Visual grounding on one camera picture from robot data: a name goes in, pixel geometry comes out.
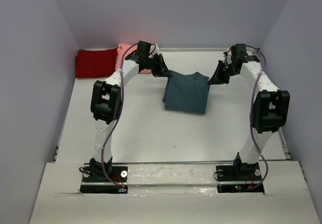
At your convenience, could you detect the blue t-shirt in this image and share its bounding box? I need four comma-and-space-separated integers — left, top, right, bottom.
162, 70, 210, 115

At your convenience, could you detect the pink t-shirt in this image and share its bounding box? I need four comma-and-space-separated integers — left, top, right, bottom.
115, 43, 159, 70

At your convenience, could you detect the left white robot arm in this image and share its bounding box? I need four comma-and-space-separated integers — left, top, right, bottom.
89, 41, 172, 186

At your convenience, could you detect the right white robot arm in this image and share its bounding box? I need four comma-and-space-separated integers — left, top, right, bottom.
208, 44, 290, 182

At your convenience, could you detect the folded red t-shirt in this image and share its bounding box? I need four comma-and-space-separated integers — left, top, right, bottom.
75, 48, 118, 79

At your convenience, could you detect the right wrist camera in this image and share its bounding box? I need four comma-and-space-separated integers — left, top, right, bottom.
223, 48, 232, 65

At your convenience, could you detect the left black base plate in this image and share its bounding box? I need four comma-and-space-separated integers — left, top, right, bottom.
78, 165, 128, 194

